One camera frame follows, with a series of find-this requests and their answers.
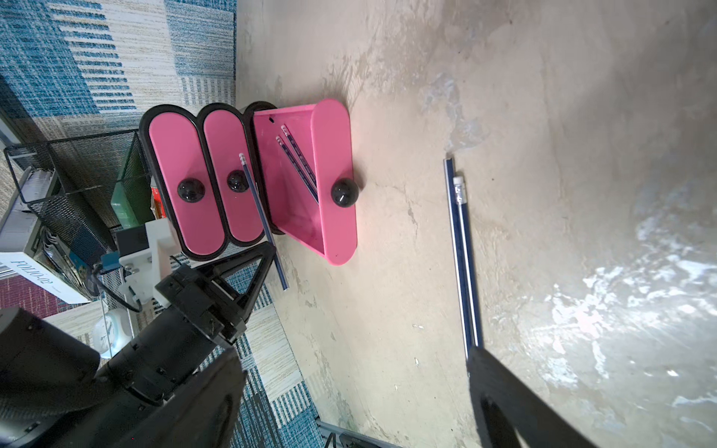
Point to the black pink drawer unit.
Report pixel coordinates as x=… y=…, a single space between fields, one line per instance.
x=198 y=121

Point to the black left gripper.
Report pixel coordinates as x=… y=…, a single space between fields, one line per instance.
x=207 y=300

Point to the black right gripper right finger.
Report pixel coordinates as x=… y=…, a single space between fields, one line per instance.
x=507 y=412

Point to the white round clock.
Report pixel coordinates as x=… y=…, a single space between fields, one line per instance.
x=112 y=332

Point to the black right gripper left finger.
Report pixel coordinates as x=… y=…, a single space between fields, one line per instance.
x=204 y=414

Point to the white folio box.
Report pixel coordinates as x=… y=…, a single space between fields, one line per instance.
x=21 y=240

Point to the green book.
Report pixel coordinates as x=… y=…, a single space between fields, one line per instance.
x=131 y=200

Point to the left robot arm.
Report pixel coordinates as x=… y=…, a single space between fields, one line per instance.
x=179 y=383

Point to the black pencil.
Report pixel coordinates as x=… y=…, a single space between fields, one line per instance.
x=264 y=219
x=300 y=154

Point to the black mesh shelf rack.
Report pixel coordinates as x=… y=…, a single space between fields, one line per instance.
x=77 y=209

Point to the pink bottom drawer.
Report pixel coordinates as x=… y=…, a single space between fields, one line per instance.
x=304 y=153

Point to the pink drawer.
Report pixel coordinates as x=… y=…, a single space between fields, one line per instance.
x=178 y=151
x=226 y=142
x=304 y=153

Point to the pink top drawer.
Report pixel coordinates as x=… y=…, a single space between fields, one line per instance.
x=178 y=151

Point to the dark blue pencil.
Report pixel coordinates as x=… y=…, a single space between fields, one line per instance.
x=458 y=252
x=466 y=235
x=311 y=189

